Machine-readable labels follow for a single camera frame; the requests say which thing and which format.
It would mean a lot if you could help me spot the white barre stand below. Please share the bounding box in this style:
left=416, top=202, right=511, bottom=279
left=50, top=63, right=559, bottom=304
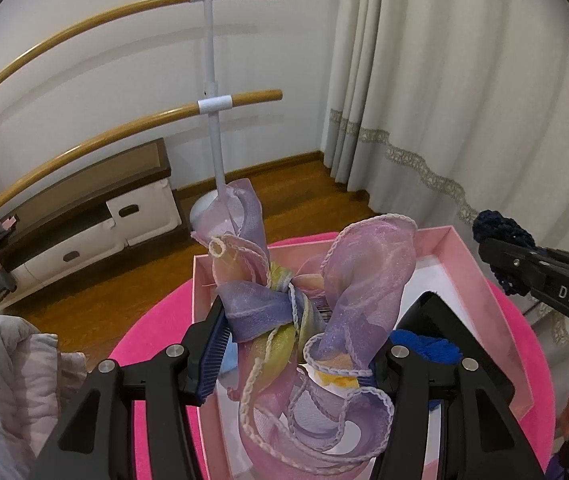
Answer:
left=188, top=0, right=235, bottom=231

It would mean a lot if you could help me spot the short wooden barre rail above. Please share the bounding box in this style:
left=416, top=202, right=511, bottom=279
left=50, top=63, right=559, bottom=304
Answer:
left=0, top=89, right=284, bottom=226

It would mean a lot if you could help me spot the navy scrunchie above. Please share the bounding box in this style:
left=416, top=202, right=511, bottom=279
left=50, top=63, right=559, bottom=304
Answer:
left=472, top=209, right=538, bottom=297

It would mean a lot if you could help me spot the dark brown low cabinet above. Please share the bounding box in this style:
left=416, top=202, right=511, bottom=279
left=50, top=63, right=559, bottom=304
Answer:
left=0, top=137, right=190, bottom=301

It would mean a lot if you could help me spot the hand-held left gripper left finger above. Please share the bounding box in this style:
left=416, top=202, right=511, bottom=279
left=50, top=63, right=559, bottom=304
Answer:
left=32, top=300, right=230, bottom=480

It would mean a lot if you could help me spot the light blue printed cloth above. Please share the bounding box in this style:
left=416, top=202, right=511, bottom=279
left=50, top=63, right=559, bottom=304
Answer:
left=220, top=344, right=241, bottom=386

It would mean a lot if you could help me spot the cream curtain with lace trim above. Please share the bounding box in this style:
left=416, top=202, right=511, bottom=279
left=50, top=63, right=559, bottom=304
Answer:
left=322, top=0, right=569, bottom=341

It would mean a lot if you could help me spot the pastel organza bow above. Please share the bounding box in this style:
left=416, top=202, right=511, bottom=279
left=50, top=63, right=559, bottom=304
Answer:
left=192, top=177, right=418, bottom=473

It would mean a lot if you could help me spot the pink cardboard box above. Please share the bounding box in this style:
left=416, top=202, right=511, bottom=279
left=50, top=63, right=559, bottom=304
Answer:
left=192, top=225, right=543, bottom=480

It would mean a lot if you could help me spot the white quilted bedding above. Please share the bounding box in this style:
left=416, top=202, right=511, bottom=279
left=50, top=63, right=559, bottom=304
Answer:
left=0, top=305, right=88, bottom=466

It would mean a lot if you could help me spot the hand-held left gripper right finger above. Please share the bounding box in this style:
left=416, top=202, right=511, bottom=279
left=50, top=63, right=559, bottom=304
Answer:
left=369, top=342, right=548, bottom=480

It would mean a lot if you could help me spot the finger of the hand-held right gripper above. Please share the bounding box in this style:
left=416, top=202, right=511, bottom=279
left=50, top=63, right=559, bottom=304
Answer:
left=479, top=237, right=560, bottom=293

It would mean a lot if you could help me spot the small yellow hair accessory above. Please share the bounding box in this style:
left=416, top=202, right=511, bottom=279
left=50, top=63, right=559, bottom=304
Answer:
left=315, top=370, right=360, bottom=391

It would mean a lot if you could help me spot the blue scrunchie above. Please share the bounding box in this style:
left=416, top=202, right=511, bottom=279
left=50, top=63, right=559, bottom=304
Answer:
left=389, top=329, right=463, bottom=411

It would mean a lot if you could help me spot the long wooden barre rail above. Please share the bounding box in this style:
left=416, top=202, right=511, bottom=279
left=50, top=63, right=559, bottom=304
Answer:
left=0, top=0, right=282, bottom=121

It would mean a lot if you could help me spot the pink round tablecloth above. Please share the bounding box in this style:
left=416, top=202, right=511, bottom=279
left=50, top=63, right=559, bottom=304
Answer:
left=109, top=232, right=558, bottom=480

